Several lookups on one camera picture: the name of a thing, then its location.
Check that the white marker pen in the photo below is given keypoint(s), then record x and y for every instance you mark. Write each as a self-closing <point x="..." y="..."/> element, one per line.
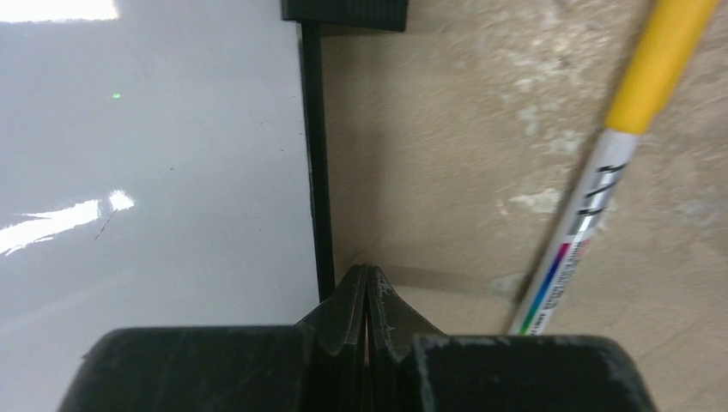
<point x="578" y="222"/>

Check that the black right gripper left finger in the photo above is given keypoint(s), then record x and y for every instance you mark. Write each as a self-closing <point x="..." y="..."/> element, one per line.
<point x="335" y="369"/>

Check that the white whiteboard black frame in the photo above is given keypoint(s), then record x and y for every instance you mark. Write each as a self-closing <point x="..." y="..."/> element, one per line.
<point x="154" y="172"/>

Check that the yellow marker cap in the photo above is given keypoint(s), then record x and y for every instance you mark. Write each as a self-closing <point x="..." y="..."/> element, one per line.
<point x="667" y="41"/>

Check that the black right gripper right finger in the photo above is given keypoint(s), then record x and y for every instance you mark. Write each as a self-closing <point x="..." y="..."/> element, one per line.
<point x="392" y="326"/>

